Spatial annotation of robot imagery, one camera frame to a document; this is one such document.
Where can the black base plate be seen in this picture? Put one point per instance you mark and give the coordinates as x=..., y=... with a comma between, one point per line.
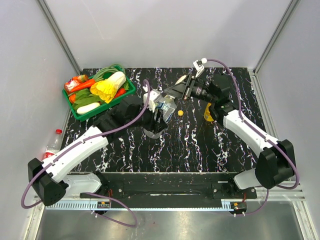
x=214, y=185

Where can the orange tomato piece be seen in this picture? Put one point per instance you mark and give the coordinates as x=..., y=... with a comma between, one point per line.
x=72, y=98

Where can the small orange carrot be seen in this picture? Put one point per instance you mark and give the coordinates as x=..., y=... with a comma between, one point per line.
x=120, y=92

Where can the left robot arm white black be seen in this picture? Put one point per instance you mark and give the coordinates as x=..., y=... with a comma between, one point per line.
x=48, y=178

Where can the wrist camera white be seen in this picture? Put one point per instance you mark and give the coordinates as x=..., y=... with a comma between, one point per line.
x=199, y=66
x=154, y=98

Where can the clear bottle blue cap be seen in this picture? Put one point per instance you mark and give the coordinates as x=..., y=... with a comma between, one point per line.
x=167, y=106

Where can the green beans bundle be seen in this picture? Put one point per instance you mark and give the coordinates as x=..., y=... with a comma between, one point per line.
x=106, y=72

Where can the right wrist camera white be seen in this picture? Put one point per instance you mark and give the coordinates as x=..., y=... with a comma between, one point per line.
x=199, y=66

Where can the toy green onion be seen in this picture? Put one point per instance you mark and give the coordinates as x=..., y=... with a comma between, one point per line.
x=181, y=79

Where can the yellow bottle cap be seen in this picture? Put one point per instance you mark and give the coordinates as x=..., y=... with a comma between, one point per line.
x=180, y=113

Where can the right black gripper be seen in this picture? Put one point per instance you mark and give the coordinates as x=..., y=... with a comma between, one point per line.
x=178, y=90

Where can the white toy radish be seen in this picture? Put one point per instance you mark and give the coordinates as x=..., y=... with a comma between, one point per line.
x=87, y=108

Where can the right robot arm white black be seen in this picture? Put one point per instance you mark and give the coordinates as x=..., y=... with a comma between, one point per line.
x=276, y=159

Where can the red snack packet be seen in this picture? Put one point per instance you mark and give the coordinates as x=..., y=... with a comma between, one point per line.
x=74, y=82

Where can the long orange carrot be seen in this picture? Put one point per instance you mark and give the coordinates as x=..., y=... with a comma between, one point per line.
x=84, y=85

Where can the toy napa cabbage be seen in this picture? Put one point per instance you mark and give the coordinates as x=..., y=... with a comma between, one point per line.
x=106, y=89

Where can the water bottle red cap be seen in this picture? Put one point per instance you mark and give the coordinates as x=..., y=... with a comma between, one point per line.
x=54, y=144

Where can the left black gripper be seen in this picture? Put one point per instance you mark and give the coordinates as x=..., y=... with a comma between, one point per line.
x=157, y=123

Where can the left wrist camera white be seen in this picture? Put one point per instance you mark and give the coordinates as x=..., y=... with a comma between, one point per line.
x=154, y=98

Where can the green plastic basket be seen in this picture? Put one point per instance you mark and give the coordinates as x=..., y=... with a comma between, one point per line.
x=128, y=85

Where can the orange juice bottle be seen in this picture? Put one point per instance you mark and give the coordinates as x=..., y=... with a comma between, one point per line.
x=207, y=116

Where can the green leafy vegetable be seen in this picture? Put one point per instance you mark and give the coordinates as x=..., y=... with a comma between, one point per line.
x=85, y=97

